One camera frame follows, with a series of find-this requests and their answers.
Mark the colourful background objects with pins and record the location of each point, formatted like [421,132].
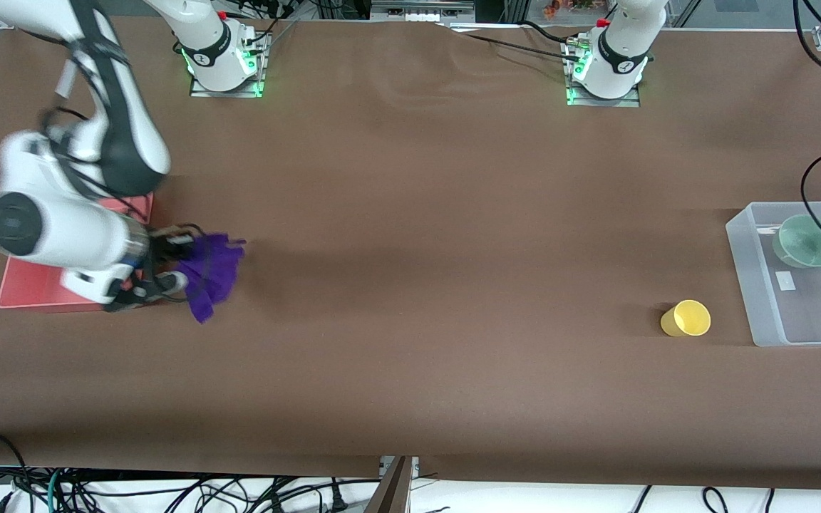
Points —
[567,6]

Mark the green bowl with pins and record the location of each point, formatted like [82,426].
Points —
[799,242]

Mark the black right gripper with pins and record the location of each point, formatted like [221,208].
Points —
[162,247]

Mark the yellow cup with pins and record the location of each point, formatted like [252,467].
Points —
[688,318]

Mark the purple cloth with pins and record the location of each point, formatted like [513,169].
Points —
[214,278]

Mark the white label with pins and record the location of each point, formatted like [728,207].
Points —
[785,280]

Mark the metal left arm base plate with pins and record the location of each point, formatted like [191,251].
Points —
[599,102]

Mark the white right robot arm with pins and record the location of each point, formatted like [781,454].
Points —
[68,228]

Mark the clear plastic box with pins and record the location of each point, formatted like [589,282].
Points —
[802,313]

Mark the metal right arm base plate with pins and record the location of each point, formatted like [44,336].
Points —
[200,91]

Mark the grey metal background frame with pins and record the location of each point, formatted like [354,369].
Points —
[421,10]

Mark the pink plastic box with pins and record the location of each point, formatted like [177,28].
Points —
[33,285]

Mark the wooden beam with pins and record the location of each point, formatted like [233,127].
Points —
[390,488]

